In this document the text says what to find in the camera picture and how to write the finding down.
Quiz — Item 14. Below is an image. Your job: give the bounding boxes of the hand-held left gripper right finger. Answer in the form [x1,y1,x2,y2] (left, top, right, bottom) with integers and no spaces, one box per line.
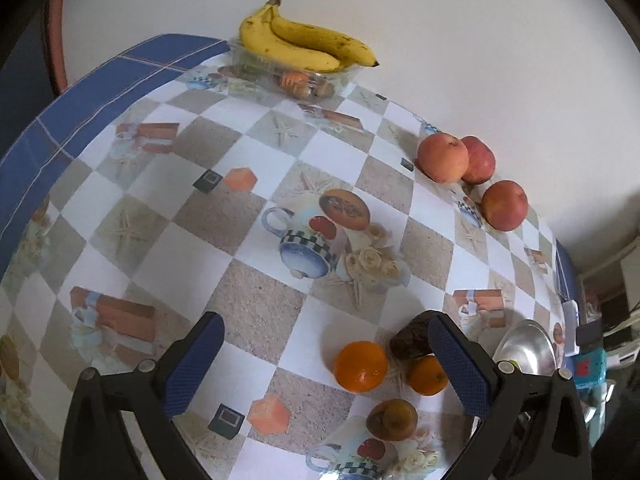
[427,311,593,480]

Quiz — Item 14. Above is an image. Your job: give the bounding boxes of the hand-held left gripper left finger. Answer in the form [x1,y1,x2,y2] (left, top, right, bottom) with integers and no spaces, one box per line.
[59,311,226,480]

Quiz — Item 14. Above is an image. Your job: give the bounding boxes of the orange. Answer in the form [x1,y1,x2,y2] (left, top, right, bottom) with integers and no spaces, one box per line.
[406,355,449,397]
[333,341,389,394]

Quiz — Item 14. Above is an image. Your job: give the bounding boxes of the dark brown avocado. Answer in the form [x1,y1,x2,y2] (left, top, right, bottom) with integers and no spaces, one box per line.
[389,310,437,361]

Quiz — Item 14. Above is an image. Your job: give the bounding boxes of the round steel basin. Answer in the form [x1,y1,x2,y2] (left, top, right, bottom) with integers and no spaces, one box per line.
[492,319,560,378]

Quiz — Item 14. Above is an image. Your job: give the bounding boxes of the yellow brown round fruit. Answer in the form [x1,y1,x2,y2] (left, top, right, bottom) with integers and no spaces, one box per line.
[366,399,418,442]

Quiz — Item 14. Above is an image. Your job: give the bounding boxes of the white power strip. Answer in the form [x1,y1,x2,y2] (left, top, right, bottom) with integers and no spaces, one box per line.
[561,300,581,358]

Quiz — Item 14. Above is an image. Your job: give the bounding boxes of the teal plastic box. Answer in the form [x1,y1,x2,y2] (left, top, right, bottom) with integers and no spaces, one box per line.
[572,349,607,391]

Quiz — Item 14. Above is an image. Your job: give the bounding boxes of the black power adapter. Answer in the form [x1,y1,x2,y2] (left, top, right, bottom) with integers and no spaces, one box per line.
[576,322,603,346]

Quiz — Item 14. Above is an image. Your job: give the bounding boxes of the pale red apple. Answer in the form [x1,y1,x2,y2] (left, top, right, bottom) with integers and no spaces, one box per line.
[417,132,470,184]

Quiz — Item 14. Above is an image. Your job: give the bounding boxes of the clear plastic container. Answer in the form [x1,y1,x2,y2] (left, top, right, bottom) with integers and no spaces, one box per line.
[227,37,363,99]

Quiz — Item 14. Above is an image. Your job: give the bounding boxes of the small orange brown items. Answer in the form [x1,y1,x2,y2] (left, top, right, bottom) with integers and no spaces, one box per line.
[279,71,335,98]

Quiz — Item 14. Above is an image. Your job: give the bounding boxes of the yellow banana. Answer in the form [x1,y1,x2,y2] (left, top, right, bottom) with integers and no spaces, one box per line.
[270,0,380,68]
[238,2,342,72]

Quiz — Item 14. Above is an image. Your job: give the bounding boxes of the orange chair back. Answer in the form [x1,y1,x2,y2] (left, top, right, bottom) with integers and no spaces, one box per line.
[44,0,68,96]

